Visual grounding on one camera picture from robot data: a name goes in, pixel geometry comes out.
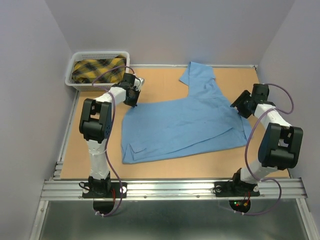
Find light blue long sleeve shirt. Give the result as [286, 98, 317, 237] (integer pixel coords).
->
[121, 62, 252, 164]

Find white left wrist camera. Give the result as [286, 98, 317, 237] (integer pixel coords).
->
[133, 77, 145, 91]

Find aluminium mounting rail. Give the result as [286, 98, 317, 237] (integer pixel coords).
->
[40, 178, 308, 201]

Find yellow plaid shirt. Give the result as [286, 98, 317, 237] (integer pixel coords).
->
[71, 55, 127, 84]

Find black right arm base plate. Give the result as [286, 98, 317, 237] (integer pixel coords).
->
[212, 180, 260, 214]

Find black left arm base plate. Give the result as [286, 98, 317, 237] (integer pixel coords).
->
[78, 181, 128, 217]

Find white plastic basket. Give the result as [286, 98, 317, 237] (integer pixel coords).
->
[65, 50, 130, 92]

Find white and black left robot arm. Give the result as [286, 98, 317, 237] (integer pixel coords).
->
[79, 73, 145, 199]

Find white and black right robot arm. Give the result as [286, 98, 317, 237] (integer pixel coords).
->
[230, 83, 304, 195]

